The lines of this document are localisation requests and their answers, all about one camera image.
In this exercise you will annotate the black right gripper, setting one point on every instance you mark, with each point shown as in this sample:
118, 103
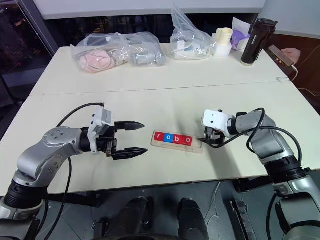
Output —
217, 137

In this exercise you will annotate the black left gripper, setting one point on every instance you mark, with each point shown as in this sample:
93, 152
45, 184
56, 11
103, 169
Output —
107, 141

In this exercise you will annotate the wooden letter tray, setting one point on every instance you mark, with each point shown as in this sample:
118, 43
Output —
195, 149

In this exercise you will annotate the red letter tile o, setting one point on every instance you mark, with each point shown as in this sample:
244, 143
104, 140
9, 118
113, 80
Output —
188, 140

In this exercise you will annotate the red letter tile b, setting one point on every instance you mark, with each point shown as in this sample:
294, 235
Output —
178, 139

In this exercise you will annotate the dark smartphone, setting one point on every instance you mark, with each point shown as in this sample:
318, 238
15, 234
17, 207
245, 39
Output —
281, 56

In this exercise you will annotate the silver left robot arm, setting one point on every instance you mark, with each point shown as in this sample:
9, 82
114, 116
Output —
50, 147

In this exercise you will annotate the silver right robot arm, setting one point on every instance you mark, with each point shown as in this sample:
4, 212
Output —
272, 142

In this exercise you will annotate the red letter tile r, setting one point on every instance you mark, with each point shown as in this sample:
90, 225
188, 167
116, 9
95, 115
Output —
159, 136

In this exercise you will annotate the blue letter tile o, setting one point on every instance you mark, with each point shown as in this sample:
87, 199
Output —
168, 138

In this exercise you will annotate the person's bare hand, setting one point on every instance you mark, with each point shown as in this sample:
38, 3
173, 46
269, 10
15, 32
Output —
293, 54

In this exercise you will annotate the dark rounded shape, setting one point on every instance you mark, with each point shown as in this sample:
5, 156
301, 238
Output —
192, 217
136, 217

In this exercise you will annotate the clear bag with pink plush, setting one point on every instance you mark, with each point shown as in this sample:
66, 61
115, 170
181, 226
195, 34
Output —
96, 60

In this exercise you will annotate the clear bag with grey parts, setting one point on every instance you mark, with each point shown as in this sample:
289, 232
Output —
145, 53

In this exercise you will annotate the purple and white packet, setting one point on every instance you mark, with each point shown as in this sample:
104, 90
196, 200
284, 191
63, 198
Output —
238, 41

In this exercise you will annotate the black drinking bottle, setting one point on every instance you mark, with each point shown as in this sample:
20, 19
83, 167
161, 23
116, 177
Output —
255, 42

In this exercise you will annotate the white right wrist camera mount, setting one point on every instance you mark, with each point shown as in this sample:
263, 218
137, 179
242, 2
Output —
215, 117

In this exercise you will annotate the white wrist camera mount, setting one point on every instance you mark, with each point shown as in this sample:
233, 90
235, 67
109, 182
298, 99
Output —
215, 117
100, 122

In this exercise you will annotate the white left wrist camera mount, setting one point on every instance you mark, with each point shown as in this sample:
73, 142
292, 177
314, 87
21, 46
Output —
100, 122

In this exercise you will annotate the black metal bracket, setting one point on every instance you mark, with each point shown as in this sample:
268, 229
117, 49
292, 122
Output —
240, 220

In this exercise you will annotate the grey metal frame post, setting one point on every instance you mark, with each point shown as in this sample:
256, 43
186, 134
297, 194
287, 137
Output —
41, 22

